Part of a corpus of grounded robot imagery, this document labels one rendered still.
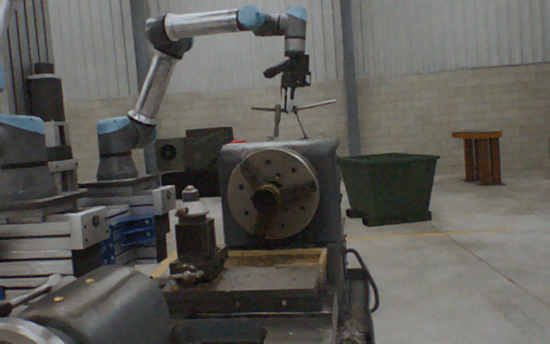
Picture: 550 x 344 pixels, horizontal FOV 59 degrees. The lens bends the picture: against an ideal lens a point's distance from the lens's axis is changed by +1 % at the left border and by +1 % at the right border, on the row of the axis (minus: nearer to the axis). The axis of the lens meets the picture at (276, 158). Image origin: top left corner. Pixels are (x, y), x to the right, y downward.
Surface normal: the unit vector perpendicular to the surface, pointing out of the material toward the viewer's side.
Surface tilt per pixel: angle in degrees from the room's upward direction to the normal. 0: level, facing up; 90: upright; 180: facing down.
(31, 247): 90
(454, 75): 90
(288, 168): 90
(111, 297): 37
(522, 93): 90
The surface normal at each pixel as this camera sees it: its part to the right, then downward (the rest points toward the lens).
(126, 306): 0.72, -0.68
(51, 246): -0.18, 0.07
